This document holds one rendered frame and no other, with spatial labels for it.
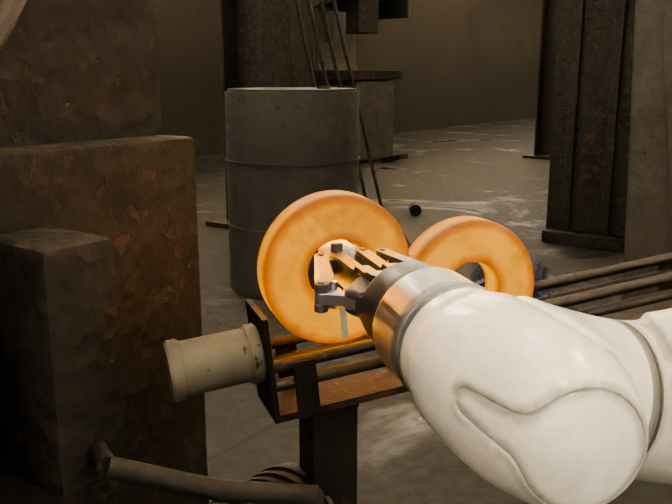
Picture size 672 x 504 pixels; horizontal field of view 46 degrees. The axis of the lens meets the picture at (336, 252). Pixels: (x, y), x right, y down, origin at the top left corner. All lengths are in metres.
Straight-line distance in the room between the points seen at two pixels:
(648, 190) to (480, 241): 2.25
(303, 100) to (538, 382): 2.80
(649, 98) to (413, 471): 1.67
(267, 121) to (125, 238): 2.33
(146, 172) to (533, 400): 0.59
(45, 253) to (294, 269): 0.23
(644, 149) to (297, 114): 1.31
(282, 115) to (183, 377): 2.48
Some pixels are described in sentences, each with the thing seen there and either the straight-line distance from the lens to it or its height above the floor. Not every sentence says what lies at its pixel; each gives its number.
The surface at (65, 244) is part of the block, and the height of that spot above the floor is 0.80.
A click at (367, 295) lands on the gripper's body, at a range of 0.61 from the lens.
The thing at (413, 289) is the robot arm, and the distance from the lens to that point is 0.55.
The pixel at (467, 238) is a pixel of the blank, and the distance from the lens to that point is 0.82.
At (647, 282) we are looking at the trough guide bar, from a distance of 0.95.
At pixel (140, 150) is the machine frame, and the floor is 0.86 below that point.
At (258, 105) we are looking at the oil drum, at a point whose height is 0.82.
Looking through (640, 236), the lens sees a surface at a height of 0.36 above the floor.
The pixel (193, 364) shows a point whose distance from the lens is 0.76.
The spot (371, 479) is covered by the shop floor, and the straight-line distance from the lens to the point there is 1.95.
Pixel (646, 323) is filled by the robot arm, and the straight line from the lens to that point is 0.56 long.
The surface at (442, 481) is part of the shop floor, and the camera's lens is 1.95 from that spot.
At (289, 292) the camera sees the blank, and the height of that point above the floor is 0.74.
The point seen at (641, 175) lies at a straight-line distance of 3.07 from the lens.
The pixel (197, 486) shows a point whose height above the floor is 0.57.
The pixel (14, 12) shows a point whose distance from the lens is 0.70.
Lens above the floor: 0.95
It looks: 13 degrees down
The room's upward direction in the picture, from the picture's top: straight up
